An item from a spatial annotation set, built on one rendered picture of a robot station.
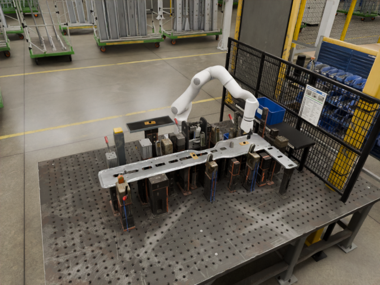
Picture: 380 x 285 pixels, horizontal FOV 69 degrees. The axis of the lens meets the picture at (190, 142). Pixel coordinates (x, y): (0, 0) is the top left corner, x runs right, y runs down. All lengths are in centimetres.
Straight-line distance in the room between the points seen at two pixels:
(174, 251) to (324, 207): 121
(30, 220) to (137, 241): 162
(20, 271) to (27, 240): 32
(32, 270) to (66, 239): 89
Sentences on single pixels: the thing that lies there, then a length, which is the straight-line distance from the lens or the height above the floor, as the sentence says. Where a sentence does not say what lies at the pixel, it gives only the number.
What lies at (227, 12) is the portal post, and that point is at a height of 105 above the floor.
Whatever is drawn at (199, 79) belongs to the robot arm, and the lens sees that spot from 219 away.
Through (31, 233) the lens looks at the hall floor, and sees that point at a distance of 321.
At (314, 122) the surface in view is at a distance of 250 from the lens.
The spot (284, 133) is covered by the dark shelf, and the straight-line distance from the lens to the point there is 255.
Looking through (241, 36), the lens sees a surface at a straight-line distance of 499.
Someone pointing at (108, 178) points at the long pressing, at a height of 100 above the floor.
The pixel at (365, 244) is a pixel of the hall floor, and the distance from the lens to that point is 335.
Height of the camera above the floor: 225
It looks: 33 degrees down
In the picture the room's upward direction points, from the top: 2 degrees clockwise
